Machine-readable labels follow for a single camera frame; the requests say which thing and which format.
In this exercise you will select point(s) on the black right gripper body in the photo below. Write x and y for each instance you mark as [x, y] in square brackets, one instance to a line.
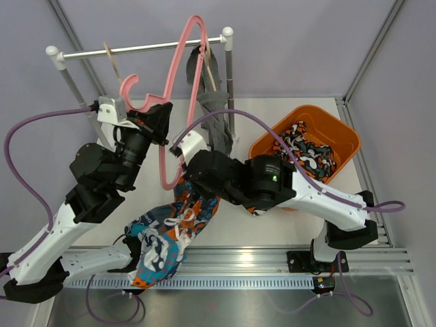
[235, 197]

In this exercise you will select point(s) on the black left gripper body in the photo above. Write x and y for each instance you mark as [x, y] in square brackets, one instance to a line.
[135, 143]

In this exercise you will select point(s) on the blue orange patterned shorts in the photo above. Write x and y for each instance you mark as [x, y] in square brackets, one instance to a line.
[166, 231]

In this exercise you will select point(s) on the orange black camouflage shorts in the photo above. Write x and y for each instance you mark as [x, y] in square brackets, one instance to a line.
[316, 159]

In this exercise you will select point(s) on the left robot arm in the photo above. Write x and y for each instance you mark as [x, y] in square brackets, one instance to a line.
[42, 267]

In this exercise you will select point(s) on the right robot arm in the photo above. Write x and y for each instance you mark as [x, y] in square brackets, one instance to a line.
[264, 182]

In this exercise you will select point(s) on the beige hanger with grey shorts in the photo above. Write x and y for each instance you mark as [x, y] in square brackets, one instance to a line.
[207, 62]

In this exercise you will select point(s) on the white and metal clothes rack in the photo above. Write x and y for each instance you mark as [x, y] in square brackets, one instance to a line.
[226, 38]

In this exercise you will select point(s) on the orange plastic basket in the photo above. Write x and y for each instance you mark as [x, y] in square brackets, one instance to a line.
[324, 128]

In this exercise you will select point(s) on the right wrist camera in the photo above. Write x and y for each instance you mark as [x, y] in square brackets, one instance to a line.
[187, 145]

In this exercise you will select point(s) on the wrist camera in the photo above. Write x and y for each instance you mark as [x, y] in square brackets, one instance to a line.
[187, 145]
[110, 110]

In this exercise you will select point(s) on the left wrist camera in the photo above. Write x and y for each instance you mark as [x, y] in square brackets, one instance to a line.
[110, 110]

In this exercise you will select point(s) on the white slotted cable duct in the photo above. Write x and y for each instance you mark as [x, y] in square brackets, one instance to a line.
[114, 282]

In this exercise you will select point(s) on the aluminium mounting rail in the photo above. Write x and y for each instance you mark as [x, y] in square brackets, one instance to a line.
[257, 261]

